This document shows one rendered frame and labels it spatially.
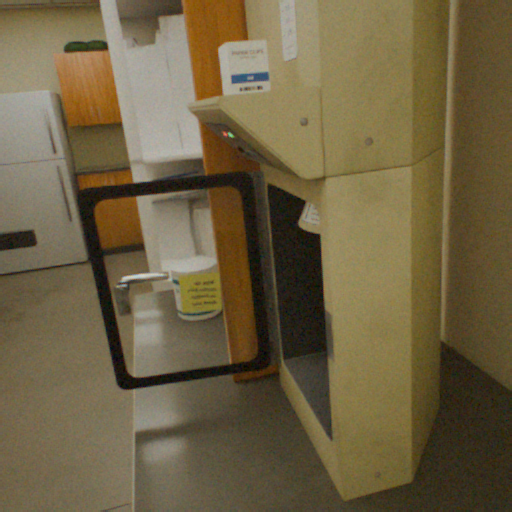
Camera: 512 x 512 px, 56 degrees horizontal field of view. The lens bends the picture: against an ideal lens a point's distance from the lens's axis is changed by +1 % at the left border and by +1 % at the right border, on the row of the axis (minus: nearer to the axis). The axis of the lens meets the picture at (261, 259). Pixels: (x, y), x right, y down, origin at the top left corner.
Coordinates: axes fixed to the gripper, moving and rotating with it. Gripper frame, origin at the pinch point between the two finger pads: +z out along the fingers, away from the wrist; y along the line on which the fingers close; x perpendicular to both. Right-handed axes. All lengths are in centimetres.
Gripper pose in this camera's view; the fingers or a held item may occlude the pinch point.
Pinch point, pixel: (13, 239)
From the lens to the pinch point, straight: 95.3
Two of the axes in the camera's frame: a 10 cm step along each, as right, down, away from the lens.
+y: -2.5, -2.9, 9.2
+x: 0.9, 9.5, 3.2
